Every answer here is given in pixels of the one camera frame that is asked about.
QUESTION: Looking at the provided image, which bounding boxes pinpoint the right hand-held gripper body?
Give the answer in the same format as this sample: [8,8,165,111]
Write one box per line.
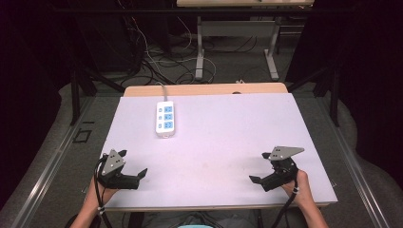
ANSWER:
[259,145,305,193]

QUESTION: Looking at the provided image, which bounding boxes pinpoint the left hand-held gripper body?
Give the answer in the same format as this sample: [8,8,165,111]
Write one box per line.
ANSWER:
[96,149,141,191]

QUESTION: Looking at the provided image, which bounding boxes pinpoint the person's left hand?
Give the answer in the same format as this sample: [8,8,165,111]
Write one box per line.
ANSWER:
[89,175,119,208]

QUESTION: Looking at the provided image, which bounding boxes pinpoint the person's right hand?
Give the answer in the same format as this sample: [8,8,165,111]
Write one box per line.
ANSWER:
[280,169,316,208]

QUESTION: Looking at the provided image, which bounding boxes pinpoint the white table mat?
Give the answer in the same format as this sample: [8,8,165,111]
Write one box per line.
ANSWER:
[100,92,338,210]

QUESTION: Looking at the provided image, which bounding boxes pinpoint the white power strip blue sockets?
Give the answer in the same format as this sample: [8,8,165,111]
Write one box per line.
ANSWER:
[154,100,176,140]

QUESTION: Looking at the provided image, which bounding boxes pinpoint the person's grey clothing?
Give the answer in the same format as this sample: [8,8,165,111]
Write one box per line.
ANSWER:
[139,209,259,228]

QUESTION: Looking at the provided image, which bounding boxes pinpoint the teal object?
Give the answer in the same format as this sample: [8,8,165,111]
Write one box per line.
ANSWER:
[176,223,214,228]

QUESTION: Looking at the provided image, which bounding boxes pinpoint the black metal stand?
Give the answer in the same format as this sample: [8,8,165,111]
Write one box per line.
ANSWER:
[69,61,126,126]
[285,61,342,128]

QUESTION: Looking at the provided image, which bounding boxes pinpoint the desk with white metal legs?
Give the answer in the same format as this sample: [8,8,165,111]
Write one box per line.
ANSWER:
[176,0,316,82]

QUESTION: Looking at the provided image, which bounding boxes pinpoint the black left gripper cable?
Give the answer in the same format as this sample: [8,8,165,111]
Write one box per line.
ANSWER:
[93,154,114,228]

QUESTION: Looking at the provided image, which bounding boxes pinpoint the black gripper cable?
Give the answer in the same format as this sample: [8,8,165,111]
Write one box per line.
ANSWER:
[271,177,300,228]
[93,154,114,228]

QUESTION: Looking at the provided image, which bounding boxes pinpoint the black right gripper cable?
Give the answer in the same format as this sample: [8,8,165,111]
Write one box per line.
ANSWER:
[271,177,300,228]

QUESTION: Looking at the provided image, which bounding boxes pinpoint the black floor socket frame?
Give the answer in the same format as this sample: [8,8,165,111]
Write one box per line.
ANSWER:
[72,128,93,144]

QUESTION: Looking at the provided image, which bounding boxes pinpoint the metal floor rail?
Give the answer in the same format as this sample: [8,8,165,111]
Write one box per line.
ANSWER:
[317,94,395,228]
[9,94,96,228]

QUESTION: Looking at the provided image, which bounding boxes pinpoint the grey power strip cable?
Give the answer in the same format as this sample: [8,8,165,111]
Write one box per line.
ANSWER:
[155,81,169,103]

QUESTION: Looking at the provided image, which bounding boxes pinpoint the tangle of floor cables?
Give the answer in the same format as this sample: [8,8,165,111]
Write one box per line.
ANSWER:
[117,0,259,86]

